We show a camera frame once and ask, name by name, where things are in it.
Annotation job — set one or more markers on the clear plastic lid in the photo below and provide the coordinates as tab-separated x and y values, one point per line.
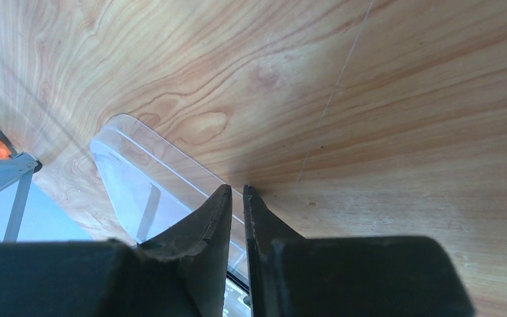
151	184

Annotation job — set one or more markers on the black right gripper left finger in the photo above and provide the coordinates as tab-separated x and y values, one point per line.
180	272

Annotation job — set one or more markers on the grey tripod stand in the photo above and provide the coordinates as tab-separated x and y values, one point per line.
19	170

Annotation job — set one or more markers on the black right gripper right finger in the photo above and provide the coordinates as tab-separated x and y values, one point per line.
291	275

